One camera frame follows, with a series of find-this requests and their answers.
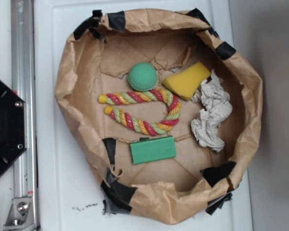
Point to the green rectangular block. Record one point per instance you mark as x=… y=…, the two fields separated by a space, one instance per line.
x=153 y=150

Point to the yellow sponge wedge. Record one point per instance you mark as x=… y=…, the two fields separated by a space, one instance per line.
x=185 y=83

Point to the green dimpled ball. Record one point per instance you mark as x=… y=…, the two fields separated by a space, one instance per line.
x=142 y=77

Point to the brown paper bag bin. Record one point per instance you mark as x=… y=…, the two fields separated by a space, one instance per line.
x=96 y=60

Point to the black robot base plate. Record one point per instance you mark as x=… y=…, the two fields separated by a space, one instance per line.
x=12 y=127

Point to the metal corner bracket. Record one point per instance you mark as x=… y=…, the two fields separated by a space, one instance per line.
x=21 y=215

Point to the crumpled white paper towel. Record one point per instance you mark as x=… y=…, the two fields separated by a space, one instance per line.
x=217 y=108

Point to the multicolour twisted rope toy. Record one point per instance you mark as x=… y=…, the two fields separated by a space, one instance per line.
x=137 y=125

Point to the aluminium extrusion rail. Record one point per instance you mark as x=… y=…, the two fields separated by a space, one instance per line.
x=25 y=168

